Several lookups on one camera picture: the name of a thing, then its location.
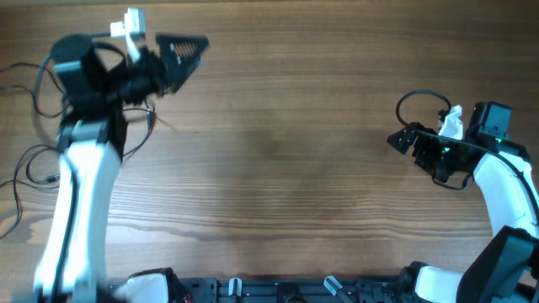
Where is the separated black cable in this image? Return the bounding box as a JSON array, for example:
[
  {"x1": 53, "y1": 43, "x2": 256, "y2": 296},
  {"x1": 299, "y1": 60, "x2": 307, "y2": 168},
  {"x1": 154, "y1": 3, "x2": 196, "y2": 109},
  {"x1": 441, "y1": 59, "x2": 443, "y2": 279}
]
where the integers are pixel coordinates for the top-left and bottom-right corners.
[
  {"x1": 120, "y1": 104, "x2": 176, "y2": 159},
  {"x1": 0, "y1": 144, "x2": 62, "y2": 241},
  {"x1": 0, "y1": 62, "x2": 71, "y2": 120}
]

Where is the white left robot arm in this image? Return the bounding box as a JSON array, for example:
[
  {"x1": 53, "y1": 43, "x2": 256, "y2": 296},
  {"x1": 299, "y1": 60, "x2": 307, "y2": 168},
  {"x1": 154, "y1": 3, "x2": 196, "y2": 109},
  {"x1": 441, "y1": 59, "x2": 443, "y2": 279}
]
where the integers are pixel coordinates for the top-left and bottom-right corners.
[{"x1": 33, "y1": 34, "x2": 210, "y2": 302}]

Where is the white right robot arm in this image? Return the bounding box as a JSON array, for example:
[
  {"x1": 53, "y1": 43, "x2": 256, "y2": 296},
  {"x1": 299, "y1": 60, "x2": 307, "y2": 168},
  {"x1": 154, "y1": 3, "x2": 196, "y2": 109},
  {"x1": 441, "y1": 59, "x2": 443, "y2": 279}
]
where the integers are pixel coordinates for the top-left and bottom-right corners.
[{"x1": 387, "y1": 102, "x2": 538, "y2": 302}]

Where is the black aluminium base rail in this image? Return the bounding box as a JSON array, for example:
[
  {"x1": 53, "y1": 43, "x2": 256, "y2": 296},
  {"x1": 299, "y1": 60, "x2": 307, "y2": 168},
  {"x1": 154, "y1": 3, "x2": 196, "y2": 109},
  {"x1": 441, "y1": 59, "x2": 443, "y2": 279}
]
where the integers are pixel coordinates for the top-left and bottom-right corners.
[{"x1": 109, "y1": 275, "x2": 409, "y2": 303}]

